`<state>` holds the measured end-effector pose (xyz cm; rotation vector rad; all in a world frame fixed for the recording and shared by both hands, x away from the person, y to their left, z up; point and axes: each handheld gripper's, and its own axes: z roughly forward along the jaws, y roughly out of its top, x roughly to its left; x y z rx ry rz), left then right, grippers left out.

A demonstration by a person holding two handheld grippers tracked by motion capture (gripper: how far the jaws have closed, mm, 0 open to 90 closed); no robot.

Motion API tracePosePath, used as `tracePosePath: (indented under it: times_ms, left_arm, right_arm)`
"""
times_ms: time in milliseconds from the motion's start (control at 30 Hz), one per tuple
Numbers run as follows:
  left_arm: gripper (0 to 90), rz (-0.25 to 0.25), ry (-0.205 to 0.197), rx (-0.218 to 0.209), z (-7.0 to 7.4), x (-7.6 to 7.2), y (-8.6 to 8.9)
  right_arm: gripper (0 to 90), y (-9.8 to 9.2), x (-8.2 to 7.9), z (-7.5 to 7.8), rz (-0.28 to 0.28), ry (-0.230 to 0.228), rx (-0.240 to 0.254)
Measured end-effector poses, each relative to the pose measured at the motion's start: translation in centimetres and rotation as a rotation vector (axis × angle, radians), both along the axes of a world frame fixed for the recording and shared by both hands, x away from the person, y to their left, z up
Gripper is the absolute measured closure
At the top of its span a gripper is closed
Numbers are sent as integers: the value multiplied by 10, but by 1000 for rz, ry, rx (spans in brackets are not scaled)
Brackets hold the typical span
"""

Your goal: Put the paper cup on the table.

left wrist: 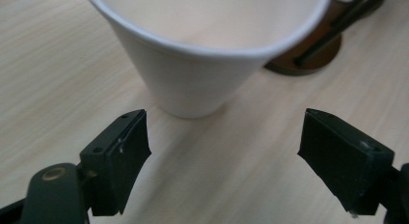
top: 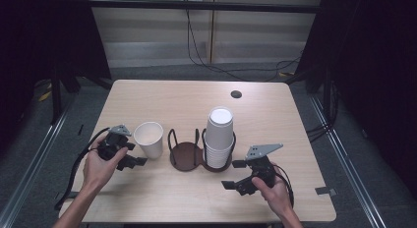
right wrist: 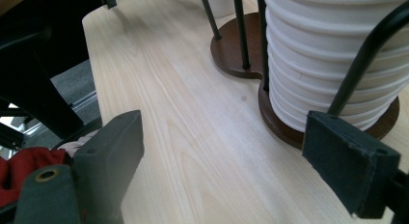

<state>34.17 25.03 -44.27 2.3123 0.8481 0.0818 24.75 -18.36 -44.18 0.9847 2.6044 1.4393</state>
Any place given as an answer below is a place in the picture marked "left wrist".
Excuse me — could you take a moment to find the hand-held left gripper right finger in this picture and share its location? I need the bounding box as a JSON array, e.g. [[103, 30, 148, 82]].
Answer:
[[297, 107, 395, 217]]

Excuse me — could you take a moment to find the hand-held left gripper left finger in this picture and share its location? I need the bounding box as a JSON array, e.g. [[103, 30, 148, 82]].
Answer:
[[79, 108, 152, 217]]

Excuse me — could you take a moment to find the dark brown double cup holder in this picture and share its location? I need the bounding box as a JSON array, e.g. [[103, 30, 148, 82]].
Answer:
[[263, 0, 397, 77]]

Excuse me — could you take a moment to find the white paper cup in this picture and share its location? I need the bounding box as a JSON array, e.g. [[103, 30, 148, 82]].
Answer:
[[82, 0, 332, 120]]

